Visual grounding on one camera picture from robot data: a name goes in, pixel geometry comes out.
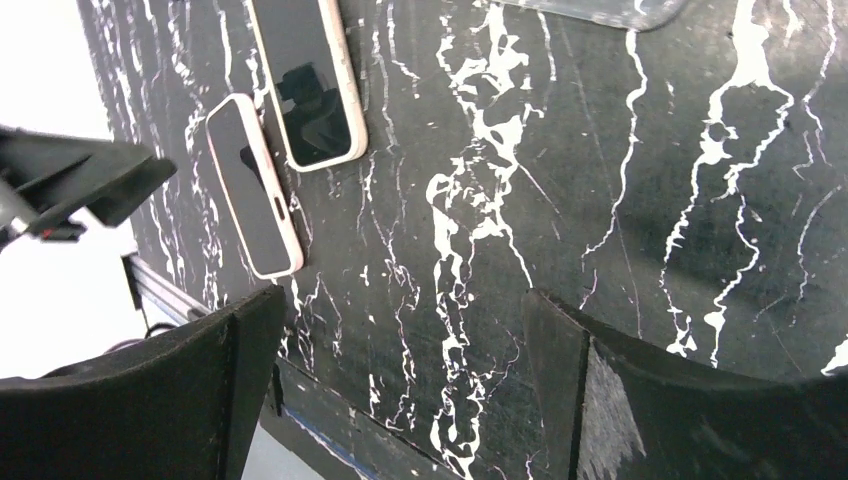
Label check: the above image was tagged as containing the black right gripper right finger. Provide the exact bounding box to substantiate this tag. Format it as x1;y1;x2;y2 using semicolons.
521;289;847;479

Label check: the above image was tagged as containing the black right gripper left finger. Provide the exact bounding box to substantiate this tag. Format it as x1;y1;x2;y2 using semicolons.
1;285;287;479

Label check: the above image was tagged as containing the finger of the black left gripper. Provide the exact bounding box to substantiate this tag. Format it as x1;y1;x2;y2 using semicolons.
1;126;177;236

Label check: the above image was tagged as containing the black smartphone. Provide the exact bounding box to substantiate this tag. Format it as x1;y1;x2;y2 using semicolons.
206;95;292;278
252;0;354;170

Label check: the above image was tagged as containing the pink phone case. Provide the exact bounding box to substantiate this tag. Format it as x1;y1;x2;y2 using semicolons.
205;93;305;280

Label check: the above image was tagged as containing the beige phone case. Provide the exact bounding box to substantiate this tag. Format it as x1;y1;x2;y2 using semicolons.
246;1;368;172

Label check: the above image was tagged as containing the clear magsafe phone case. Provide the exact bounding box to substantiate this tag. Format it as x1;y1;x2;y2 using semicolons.
503;0;688;32

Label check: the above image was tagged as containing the aluminium frame rail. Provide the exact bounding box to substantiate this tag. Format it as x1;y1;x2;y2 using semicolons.
122;253;210;325

